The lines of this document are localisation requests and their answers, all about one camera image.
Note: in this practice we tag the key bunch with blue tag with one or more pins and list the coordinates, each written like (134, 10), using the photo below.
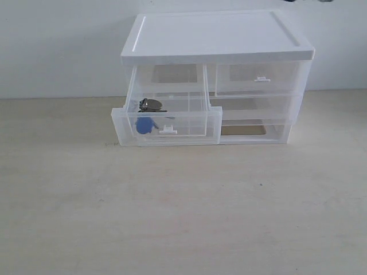
(144, 124)

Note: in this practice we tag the white plastic drawer cabinet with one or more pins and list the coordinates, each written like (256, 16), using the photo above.
(224, 38)

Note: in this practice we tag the clear wide middle drawer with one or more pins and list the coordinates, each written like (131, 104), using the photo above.
(269, 107)

